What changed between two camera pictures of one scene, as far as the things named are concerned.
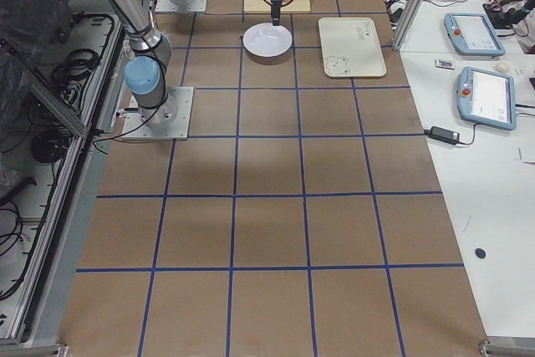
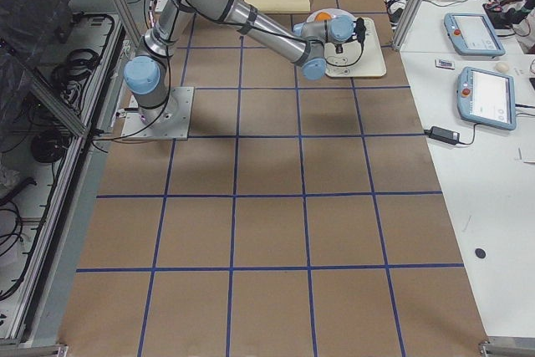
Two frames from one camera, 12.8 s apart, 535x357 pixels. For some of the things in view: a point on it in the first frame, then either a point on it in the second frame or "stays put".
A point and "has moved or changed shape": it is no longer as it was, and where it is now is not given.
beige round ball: x=501 y=67 stays put
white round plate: x=266 y=39 has moved or changed shape
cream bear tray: x=350 y=47 stays put
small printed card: x=445 y=63 stays put
